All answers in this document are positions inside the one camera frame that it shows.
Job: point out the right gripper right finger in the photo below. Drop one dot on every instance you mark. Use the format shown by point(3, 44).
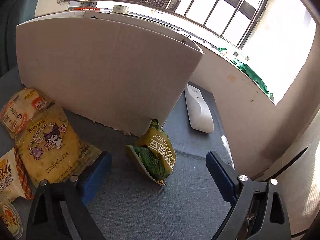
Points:
point(258, 209)

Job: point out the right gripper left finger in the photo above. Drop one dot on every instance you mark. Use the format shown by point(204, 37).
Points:
point(46, 220)

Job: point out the round jelly cup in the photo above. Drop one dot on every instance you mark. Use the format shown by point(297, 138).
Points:
point(11, 219)

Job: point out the white orange snack bag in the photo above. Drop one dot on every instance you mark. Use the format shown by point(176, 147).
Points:
point(14, 177)

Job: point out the Kuromi Lays chip bag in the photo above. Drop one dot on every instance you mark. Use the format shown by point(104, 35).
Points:
point(50, 148)

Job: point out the white remote control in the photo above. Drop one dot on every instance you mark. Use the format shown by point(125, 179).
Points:
point(200, 116)

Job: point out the orange Gooo snack bag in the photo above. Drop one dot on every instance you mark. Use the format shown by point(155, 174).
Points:
point(21, 108)

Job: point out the dark green pea snack bag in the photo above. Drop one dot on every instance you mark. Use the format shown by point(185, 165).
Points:
point(153, 153)

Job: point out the green plastic bag on sill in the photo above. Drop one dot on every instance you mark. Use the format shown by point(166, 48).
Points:
point(247, 70)

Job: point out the white cardboard box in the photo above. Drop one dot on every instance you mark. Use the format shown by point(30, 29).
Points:
point(116, 70)

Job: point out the orange beaded tool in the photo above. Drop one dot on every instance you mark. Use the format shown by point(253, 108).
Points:
point(86, 8)

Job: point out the steel window rail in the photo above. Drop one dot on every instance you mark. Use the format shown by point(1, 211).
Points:
point(159, 15)

